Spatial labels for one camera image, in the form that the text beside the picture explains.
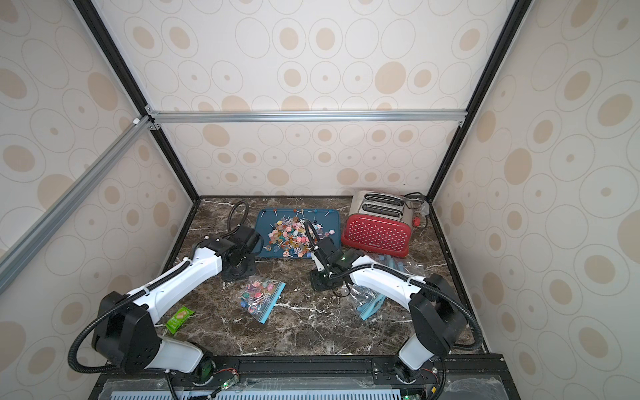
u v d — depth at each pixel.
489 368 0.77
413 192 1.04
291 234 1.03
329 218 1.13
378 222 0.89
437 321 0.44
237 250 0.60
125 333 0.41
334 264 0.62
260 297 0.87
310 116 0.93
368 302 0.83
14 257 0.51
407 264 0.95
